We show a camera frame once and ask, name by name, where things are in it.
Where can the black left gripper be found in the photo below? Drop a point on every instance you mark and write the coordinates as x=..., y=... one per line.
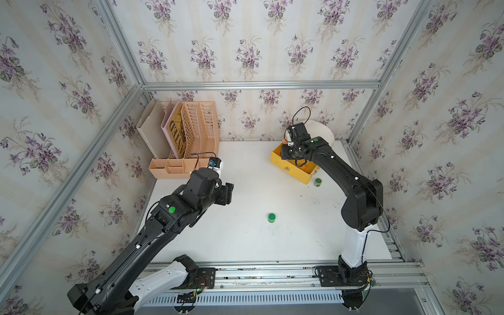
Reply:
x=226, y=193

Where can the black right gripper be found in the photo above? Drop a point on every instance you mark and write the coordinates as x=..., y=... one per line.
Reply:
x=284, y=153

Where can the yellow drawer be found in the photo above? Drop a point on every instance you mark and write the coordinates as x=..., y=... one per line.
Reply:
x=291, y=167

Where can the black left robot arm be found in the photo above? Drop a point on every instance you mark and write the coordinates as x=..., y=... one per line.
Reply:
x=118, y=289

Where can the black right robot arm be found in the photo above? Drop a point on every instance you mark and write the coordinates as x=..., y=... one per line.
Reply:
x=364, y=204

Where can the white oval drawer cabinet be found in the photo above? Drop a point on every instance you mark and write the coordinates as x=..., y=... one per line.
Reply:
x=315, y=129

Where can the beige desk file organizer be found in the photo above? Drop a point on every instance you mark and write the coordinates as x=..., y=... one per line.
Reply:
x=202, y=142

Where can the wanted poster book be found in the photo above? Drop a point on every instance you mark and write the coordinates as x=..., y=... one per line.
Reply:
x=173, y=128

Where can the beige cardboard folder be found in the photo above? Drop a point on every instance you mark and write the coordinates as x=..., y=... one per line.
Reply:
x=149, y=128

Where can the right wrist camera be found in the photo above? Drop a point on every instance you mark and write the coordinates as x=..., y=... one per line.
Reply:
x=288, y=136

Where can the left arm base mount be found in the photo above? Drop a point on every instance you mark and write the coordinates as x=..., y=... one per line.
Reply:
x=197, y=277

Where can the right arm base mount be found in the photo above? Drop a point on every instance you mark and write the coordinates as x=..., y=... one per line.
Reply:
x=342, y=275

